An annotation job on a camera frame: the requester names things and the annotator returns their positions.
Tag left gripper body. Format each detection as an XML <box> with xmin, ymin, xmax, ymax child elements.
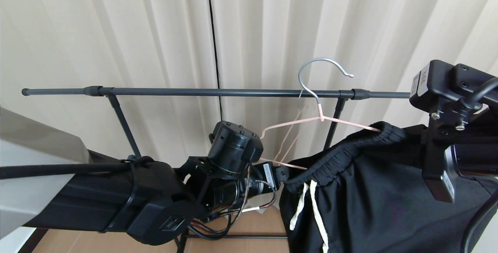
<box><xmin>233</xmin><ymin>162</ymin><xmax>291</xmax><ymax>207</ymax></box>

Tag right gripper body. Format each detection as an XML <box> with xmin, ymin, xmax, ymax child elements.
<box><xmin>422</xmin><ymin>128</ymin><xmax>498</xmax><ymax>204</ymax></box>

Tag black shorts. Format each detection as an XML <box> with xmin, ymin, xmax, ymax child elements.
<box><xmin>279</xmin><ymin>121</ymin><xmax>498</xmax><ymax>253</ymax></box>

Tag black clothes rack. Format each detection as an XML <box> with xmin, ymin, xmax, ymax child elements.
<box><xmin>21</xmin><ymin>86</ymin><xmax>411</xmax><ymax>253</ymax></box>

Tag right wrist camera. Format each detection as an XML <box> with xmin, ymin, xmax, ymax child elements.
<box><xmin>409</xmin><ymin>60</ymin><xmax>498</xmax><ymax>131</ymax></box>

